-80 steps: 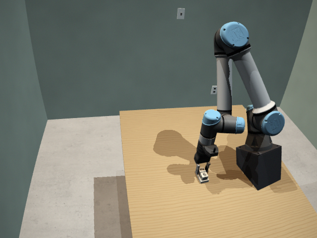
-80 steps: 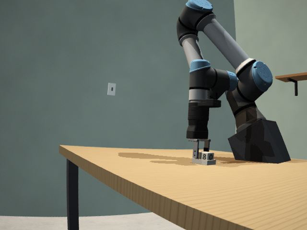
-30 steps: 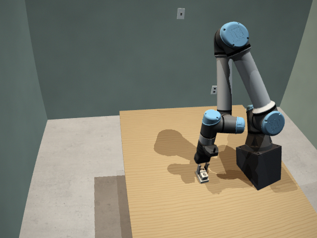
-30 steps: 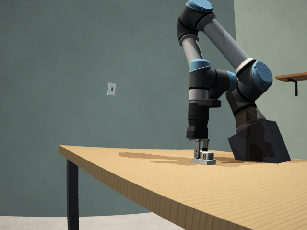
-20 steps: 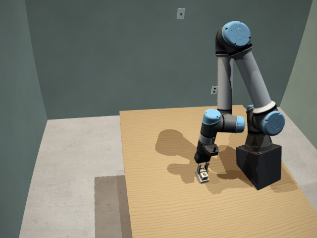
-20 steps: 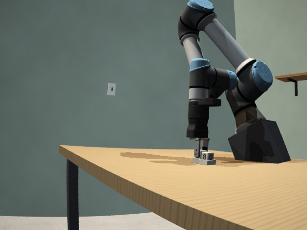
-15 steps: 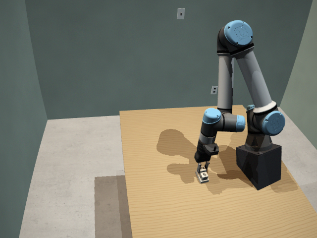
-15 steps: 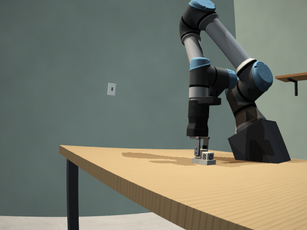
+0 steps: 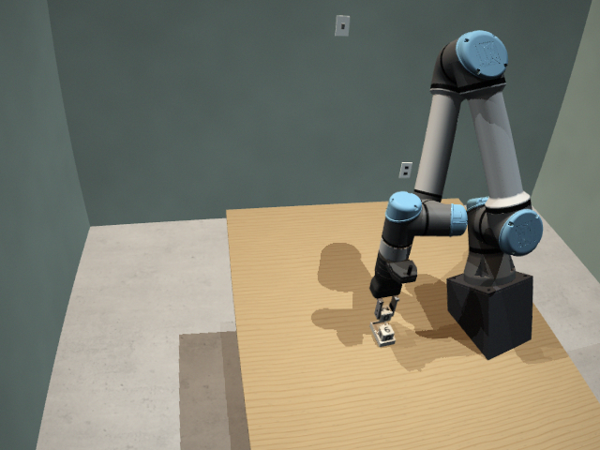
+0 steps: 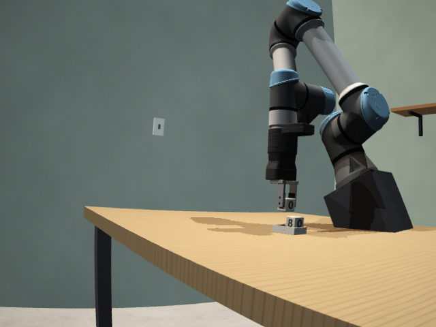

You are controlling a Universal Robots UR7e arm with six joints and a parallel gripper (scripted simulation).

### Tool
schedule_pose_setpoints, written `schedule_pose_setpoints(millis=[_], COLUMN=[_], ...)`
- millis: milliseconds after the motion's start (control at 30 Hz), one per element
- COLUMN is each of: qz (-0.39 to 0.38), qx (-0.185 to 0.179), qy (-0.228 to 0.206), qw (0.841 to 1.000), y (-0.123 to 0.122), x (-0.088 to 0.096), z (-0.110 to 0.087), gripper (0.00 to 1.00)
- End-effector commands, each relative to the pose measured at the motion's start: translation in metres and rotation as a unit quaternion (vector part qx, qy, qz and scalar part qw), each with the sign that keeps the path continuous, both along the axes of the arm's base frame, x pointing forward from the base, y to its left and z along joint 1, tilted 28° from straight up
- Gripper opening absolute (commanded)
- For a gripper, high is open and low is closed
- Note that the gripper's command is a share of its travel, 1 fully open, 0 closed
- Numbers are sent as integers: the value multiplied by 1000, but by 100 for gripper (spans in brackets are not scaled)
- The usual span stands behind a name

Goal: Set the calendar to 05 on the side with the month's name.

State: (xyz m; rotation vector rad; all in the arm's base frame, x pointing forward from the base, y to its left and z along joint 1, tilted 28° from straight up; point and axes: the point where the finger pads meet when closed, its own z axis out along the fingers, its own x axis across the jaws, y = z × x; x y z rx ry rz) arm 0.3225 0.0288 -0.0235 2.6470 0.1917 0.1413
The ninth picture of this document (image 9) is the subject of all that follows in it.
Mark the tan wooden cube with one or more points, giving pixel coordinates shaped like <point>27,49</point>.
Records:
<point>386,333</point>
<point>386,314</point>

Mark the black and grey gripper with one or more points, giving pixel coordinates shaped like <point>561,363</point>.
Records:
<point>397,271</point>

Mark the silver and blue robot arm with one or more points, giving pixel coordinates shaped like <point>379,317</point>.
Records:
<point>473,67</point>

